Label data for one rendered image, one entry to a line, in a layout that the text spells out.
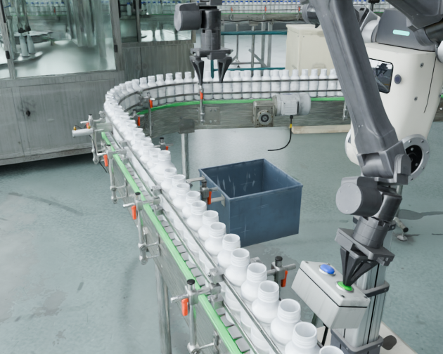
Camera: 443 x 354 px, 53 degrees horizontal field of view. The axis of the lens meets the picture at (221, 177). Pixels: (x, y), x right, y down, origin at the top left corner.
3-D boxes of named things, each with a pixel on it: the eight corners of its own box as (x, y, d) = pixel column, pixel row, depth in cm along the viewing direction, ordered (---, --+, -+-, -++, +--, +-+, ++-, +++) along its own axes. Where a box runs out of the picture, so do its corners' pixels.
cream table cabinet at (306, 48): (362, 116, 593) (374, 23, 546) (382, 131, 537) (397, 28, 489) (280, 119, 584) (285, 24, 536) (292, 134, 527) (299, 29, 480)
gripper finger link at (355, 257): (342, 291, 85) (361, 248, 83) (319, 271, 91) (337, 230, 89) (366, 293, 88) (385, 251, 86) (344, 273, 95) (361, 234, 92)
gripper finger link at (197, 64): (189, 83, 132) (188, 50, 129) (212, 81, 135) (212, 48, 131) (197, 87, 127) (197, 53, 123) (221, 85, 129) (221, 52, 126)
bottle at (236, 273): (238, 303, 101) (239, 241, 95) (258, 317, 97) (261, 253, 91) (219, 317, 97) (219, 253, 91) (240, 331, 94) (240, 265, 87)
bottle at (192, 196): (199, 256, 119) (197, 200, 112) (179, 251, 121) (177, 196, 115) (209, 244, 124) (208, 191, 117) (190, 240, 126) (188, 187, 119)
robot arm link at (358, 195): (412, 154, 83) (372, 159, 90) (371, 144, 76) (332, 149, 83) (410, 220, 81) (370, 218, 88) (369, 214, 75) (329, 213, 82)
